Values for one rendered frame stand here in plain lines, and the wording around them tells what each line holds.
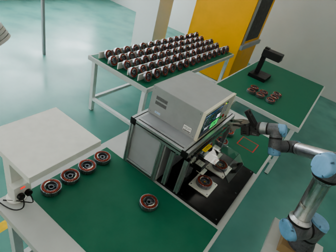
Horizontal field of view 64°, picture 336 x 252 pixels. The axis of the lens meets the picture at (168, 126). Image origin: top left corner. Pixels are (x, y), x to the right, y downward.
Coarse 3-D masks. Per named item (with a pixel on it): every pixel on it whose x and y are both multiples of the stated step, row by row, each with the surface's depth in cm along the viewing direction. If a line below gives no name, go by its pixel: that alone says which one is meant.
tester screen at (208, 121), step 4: (220, 108) 172; (216, 112) 169; (208, 116) 159; (212, 116) 166; (208, 120) 163; (204, 124) 161; (208, 124) 168; (208, 128) 173; (200, 132) 163; (204, 132) 170
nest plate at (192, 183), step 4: (196, 176) 189; (192, 180) 185; (192, 184) 182; (196, 184) 182; (212, 184) 186; (216, 184) 187; (196, 188) 179; (200, 188) 180; (212, 188) 183; (200, 192) 178; (204, 192) 178; (208, 192) 179
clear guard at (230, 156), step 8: (216, 144) 176; (224, 144) 178; (200, 152) 165; (208, 152) 167; (216, 152) 169; (224, 152) 171; (232, 152) 173; (208, 160) 161; (216, 160) 162; (224, 160) 164; (232, 160) 166; (240, 160) 173; (224, 168) 158; (232, 168) 164; (232, 176) 162
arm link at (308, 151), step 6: (294, 144) 161; (300, 144) 158; (306, 144) 156; (288, 150) 163; (294, 150) 160; (300, 150) 156; (306, 150) 152; (312, 150) 149; (318, 150) 146; (324, 150) 144; (306, 156) 153; (312, 156) 148
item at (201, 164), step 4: (196, 160) 181; (200, 160) 182; (192, 164) 180; (196, 164) 178; (200, 164) 178; (204, 164) 179; (196, 168) 178; (200, 168) 177; (204, 168) 182; (200, 172) 178; (204, 172) 179
